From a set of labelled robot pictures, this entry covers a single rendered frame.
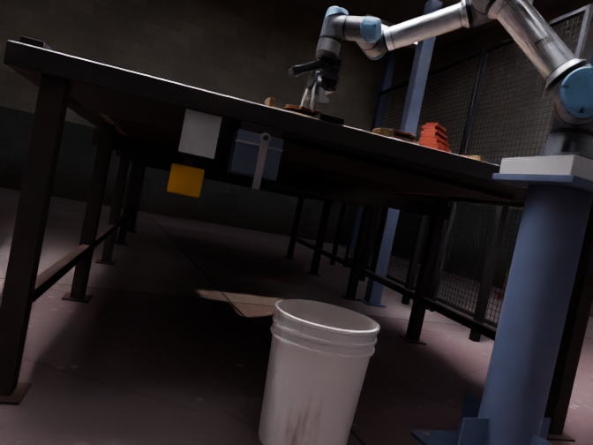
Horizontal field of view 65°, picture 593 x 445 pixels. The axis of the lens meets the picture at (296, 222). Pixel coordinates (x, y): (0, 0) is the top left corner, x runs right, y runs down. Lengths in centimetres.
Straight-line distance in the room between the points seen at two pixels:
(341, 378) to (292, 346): 15
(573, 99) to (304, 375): 99
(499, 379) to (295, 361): 62
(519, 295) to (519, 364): 19
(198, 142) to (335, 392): 76
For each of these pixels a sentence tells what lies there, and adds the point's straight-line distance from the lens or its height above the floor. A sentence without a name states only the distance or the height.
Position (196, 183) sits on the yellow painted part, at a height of 66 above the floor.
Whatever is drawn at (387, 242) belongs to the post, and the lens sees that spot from 369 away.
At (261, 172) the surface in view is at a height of 72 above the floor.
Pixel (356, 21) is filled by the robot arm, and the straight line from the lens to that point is 162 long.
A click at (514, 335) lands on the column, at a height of 41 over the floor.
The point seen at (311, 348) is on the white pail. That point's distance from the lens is 121.
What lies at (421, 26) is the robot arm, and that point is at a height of 131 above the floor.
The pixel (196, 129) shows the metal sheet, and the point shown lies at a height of 81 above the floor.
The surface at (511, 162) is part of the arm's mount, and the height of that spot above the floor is 90.
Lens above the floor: 66
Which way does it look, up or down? 2 degrees down
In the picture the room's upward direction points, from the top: 11 degrees clockwise
